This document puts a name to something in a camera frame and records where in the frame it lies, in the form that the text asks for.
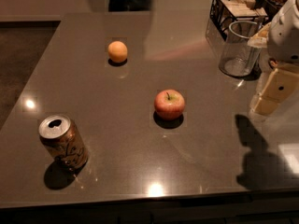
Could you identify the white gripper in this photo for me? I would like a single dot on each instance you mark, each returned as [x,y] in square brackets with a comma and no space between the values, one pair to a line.
[284,43]

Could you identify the orange fruit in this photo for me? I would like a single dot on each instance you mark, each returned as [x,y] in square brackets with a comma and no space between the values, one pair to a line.
[117,52]

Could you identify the clear glass jar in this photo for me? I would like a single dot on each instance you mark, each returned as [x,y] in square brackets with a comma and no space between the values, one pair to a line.
[238,58]

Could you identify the red apple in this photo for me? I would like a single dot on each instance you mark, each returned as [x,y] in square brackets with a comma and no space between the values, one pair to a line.
[169,104]

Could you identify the gold soda can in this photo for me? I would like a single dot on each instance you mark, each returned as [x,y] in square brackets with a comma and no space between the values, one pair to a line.
[60,136]

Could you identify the black wire basket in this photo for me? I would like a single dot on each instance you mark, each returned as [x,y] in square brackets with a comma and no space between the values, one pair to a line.
[224,12]

